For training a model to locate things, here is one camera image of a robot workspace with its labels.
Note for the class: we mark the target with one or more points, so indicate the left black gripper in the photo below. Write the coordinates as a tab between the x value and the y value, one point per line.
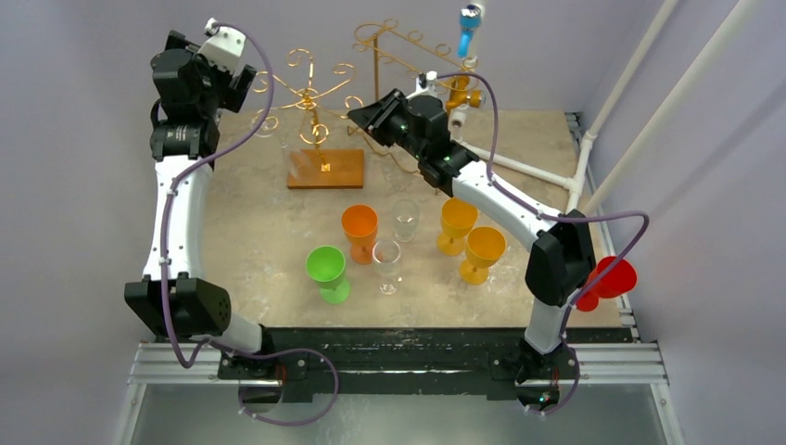
232	86

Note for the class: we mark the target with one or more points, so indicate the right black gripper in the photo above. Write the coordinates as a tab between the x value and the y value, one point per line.
381	112

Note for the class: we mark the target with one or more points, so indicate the gold scroll glass rack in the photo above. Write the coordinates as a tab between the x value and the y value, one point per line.
340	168

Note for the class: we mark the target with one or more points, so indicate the tall clear flute glass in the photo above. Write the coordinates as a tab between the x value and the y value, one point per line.
298	164

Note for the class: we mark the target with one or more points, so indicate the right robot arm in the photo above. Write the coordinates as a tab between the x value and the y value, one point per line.
561	254

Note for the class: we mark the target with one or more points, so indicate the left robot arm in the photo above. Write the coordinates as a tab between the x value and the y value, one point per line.
173	298

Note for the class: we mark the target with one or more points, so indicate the orange pipe fitting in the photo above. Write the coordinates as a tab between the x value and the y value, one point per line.
462	93

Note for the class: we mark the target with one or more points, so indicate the clear glass rear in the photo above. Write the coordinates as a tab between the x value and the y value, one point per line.
406	215

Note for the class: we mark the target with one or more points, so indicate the orange plastic goblet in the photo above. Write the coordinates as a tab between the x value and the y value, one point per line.
360	226

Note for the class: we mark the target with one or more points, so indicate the yellow goblet rear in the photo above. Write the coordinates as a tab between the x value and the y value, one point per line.
457	219

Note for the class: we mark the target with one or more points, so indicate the yellow goblet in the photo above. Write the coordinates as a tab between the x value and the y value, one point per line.
457	219
483	249

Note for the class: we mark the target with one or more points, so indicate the clear glass front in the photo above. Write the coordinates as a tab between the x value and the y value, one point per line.
387	258

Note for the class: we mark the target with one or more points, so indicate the green plastic goblet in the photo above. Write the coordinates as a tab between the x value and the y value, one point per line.
326	267

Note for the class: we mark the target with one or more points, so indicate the yellow goblet front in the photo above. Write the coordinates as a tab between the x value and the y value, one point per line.
483	249

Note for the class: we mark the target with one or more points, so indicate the red plastic goblet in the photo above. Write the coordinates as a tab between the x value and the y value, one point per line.
605	282

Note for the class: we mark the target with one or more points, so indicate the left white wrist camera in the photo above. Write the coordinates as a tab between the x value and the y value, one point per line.
224	46

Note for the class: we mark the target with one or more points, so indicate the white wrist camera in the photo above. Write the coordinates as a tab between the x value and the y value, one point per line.
224	46
426	84

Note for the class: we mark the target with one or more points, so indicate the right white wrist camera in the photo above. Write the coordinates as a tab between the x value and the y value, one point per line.
426	84

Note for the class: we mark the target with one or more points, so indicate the gold rectangular wire rack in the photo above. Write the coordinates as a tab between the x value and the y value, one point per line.
398	55

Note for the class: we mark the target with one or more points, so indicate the white pvc pipe frame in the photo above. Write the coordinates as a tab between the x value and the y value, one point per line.
677	161

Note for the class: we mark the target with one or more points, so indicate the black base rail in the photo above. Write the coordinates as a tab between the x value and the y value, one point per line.
488	362

